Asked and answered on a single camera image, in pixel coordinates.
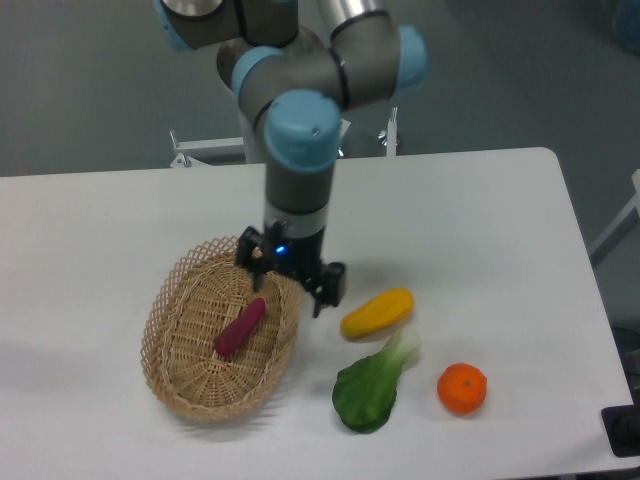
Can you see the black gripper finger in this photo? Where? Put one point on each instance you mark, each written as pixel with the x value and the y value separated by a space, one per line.
pixel 250 257
pixel 326 283

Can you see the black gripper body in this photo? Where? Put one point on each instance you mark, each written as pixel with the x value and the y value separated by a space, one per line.
pixel 298 259

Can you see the purple sweet potato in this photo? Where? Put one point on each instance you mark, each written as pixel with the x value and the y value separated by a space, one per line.
pixel 234 335

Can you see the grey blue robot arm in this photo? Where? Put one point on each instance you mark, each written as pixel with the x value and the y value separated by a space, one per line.
pixel 292 101

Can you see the woven wicker basket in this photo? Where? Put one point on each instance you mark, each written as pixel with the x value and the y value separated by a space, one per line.
pixel 203 293

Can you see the yellow mango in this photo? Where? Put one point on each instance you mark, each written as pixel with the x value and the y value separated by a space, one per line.
pixel 385 310

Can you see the green bok choy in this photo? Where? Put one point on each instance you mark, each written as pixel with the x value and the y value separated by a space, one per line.
pixel 365 392

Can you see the orange tangerine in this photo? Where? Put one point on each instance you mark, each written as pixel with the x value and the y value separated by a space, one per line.
pixel 462 388

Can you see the black device at table edge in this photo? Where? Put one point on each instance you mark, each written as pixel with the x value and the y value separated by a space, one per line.
pixel 622 428

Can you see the white frame at right edge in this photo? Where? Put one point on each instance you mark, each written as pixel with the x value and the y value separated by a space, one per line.
pixel 618 228

